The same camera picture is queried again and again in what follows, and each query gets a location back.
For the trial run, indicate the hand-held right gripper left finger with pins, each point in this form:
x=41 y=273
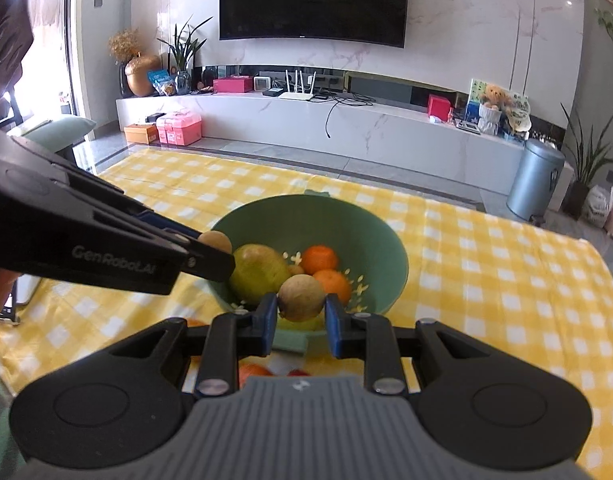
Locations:
x=267 y=325

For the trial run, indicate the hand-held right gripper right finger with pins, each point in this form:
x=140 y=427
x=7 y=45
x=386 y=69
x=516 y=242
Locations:
x=335 y=330

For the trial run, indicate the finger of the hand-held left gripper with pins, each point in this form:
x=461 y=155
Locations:
x=171 y=225
x=206 y=262

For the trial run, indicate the small brown longan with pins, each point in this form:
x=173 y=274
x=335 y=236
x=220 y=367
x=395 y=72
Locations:
x=217 y=241
x=296 y=270
x=302 y=296

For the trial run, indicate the orange tangerine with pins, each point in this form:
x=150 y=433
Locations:
x=320 y=259
x=254 y=374
x=195 y=322
x=339 y=285

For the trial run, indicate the yellow-green pear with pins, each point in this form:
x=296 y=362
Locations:
x=259 y=272

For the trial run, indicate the red cherry tomato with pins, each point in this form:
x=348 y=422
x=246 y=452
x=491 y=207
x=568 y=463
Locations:
x=299 y=372

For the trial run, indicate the green colander bowl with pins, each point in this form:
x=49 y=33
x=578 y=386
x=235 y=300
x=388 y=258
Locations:
x=366 y=240

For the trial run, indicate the orange cardboard box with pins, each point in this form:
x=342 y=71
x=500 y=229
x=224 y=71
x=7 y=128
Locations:
x=140 y=134

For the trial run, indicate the pink storage box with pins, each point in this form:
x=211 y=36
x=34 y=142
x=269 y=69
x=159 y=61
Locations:
x=179 y=129

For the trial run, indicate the blue snack bag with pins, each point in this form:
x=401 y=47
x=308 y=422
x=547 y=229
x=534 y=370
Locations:
x=161 y=82

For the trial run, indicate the gold round vase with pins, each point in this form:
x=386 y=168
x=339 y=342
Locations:
x=142 y=76

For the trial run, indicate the flat pink box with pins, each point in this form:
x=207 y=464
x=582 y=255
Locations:
x=232 y=85

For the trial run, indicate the yellow checkered tablecloth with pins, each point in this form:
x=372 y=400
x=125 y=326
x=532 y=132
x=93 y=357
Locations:
x=486 y=270

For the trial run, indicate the leafy plant in glass vase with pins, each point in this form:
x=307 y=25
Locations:
x=184 y=60

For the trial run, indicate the small black box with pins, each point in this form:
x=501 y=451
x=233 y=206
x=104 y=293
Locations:
x=274 y=92

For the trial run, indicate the small white desk clock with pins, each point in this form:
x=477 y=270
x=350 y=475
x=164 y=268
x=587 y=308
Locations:
x=262 y=83

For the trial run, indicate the white wifi router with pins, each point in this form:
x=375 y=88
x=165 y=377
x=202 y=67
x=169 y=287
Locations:
x=296 y=94

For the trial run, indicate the dried flower bunch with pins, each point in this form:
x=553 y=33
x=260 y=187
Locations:
x=122 y=44

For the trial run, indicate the dark cloth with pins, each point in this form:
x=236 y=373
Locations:
x=6 y=35

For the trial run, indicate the white marble tv console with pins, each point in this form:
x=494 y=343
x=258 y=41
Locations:
x=376 y=135

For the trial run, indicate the red gift box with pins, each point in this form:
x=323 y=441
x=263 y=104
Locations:
x=439 y=106

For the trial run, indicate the grey pedal trash can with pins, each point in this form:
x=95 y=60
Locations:
x=533 y=180

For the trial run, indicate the teddy bear bouquet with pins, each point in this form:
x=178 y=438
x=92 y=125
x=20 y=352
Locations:
x=491 y=107

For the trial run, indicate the white plastic bag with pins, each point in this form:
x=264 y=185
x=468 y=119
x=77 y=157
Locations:
x=597 y=207

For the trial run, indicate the colourful picture board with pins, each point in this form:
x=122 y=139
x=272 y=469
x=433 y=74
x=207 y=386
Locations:
x=518 y=102

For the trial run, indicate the tall leafy potted plant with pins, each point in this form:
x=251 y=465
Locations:
x=586 y=160

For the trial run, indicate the black wall television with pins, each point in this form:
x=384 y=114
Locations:
x=311 y=0

